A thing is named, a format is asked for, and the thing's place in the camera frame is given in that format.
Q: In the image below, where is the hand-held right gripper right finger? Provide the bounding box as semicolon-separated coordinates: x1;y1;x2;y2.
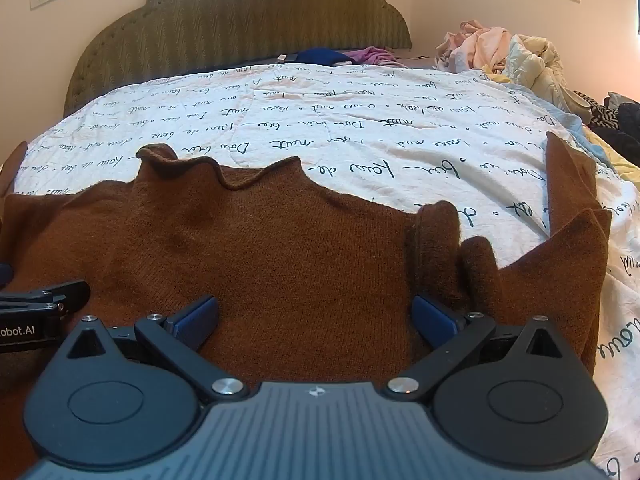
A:
389;294;568;403

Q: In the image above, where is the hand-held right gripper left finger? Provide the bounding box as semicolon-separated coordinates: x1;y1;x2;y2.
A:
65;296;249;403

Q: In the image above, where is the brown knit sweater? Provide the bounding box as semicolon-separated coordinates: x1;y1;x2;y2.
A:
0;132;613;401

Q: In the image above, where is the dark clothes pile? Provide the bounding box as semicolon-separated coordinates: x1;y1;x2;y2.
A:
590;92;640;167

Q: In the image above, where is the pink clothes pile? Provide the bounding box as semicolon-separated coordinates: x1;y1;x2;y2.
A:
434;20;516;74

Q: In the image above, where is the white script printed blanket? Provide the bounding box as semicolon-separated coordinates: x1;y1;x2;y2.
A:
10;62;640;480

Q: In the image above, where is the yellow cloth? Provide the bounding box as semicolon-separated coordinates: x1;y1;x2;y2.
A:
595;135;640;184

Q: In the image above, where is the black white striped cloth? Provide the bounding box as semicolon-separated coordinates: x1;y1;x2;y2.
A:
572;91;622;128

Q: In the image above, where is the purple garment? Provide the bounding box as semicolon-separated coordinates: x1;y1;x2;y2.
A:
345;46;407;67

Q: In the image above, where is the cream puffer jacket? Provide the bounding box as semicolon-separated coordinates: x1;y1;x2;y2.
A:
504;34;593;123

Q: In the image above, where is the dark blue garment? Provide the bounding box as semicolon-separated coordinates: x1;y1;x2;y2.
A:
295;47;357;66

